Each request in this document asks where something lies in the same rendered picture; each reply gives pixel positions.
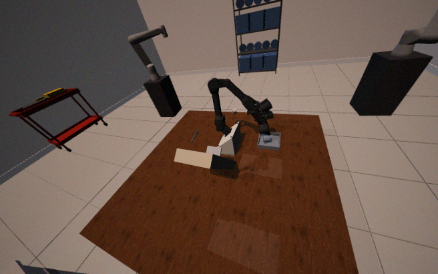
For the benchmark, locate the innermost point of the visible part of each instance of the cream flat panel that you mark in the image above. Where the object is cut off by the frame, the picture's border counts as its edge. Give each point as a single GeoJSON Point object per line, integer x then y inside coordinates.
{"type": "Point", "coordinates": [203, 159]}

